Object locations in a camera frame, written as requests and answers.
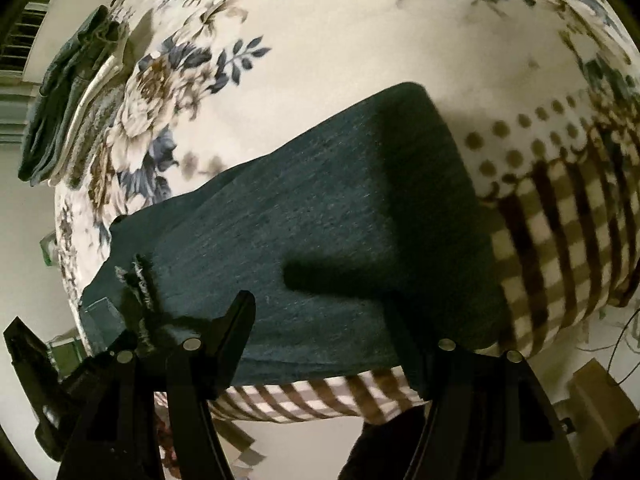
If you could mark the stack of folded clothes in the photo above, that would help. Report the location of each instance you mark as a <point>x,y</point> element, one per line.
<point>65,81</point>

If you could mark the floral and checked bed blanket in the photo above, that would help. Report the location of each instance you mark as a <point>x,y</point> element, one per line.
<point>541,97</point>

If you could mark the dark blue denim jeans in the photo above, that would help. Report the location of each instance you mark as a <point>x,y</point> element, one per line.
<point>362,241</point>

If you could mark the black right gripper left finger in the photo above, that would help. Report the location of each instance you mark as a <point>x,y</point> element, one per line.
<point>112,427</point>

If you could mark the cardboard box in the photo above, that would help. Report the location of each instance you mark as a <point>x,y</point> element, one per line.
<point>602,408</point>

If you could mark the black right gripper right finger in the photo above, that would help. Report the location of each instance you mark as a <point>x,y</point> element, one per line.
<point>486,417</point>

